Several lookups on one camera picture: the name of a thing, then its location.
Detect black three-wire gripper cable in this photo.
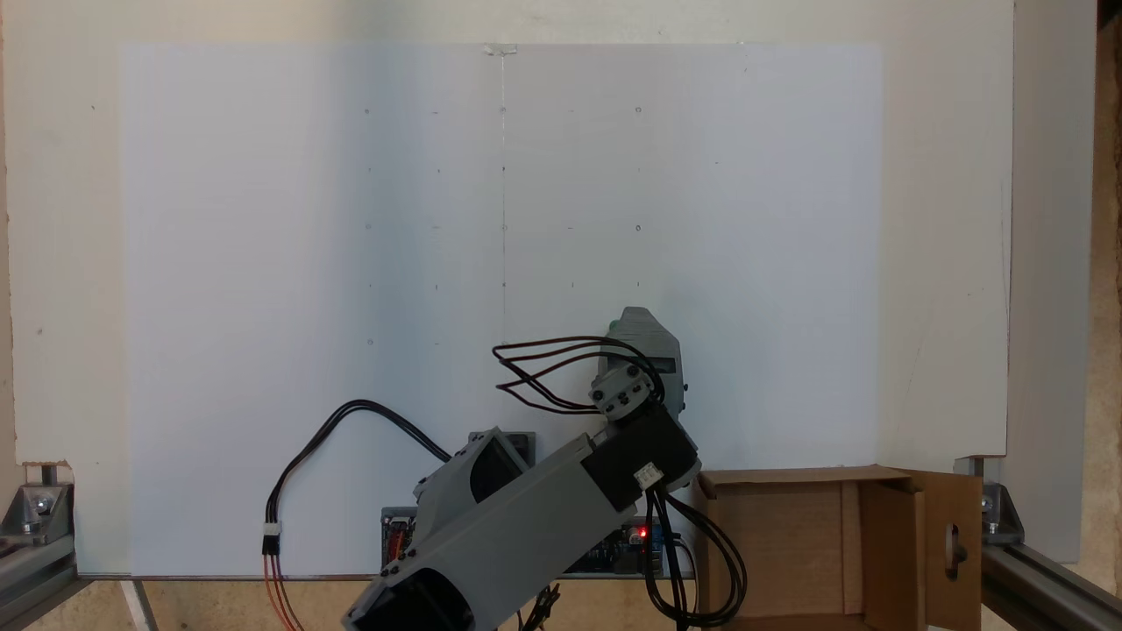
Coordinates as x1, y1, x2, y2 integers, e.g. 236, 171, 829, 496
492, 337, 669, 415

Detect black looped motor cable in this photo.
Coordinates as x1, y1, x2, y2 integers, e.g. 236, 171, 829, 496
643, 488, 749, 629

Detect coloured jumper wire bundle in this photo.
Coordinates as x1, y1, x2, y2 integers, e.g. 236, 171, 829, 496
386, 521, 417, 571

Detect blue circuit board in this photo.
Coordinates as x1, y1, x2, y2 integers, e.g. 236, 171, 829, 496
568, 518, 669, 577

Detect circuit board with jumper wires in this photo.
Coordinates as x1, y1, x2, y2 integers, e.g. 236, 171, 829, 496
380, 507, 423, 577

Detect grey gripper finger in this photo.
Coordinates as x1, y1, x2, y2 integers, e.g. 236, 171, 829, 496
614, 307, 681, 356

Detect black cable with red wires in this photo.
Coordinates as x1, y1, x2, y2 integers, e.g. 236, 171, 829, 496
261, 399, 453, 631

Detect metal corner bracket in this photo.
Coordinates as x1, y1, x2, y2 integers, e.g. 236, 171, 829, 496
954, 455, 1026, 547
0, 463, 76, 544

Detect aluminium frame post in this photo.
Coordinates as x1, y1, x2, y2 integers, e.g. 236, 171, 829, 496
980, 537, 1122, 631
0, 531, 80, 631

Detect white paper sheet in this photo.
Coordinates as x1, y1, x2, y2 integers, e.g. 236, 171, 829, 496
118, 42, 882, 578

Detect open brown cardboard box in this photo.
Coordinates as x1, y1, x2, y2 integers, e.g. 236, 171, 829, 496
694, 464, 984, 631

